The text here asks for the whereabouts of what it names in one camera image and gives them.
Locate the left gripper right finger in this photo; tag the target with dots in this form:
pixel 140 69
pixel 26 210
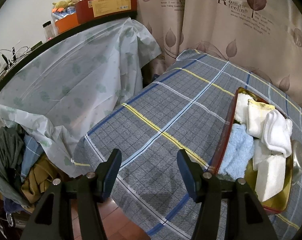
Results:
pixel 191 173

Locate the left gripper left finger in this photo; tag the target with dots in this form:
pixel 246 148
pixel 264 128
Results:
pixel 106 173

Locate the light blue fluffy towel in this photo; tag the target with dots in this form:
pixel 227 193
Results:
pixel 239 151

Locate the white foam sponge block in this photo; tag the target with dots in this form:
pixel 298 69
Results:
pixel 270 177

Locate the white towel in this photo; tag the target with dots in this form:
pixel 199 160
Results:
pixel 241 108

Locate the yellow edged white cloth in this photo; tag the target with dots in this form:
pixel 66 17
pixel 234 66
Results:
pixel 256 114

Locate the white sock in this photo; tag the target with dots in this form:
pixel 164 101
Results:
pixel 277 131

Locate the grey plaid bed sheet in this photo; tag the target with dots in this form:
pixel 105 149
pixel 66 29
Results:
pixel 186 107

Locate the red gold tin box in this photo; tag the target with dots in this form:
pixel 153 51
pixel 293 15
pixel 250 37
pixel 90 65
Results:
pixel 277 203

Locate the pile of clothes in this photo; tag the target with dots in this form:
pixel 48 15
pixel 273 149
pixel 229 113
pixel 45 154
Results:
pixel 25 171

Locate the translucent green patterned cover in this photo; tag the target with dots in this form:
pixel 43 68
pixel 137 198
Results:
pixel 62 93

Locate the steel bowl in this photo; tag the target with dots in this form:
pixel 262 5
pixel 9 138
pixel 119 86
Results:
pixel 297 161

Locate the dark lidded jar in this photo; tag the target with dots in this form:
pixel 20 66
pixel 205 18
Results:
pixel 49 31

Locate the orange box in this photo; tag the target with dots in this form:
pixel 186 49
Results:
pixel 66 23

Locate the red box with yellow label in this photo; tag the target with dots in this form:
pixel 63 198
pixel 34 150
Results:
pixel 89 10

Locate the beige leaf print curtain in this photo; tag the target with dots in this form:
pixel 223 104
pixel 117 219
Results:
pixel 262 36

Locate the yellow plush toy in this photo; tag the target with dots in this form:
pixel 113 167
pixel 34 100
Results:
pixel 62 4

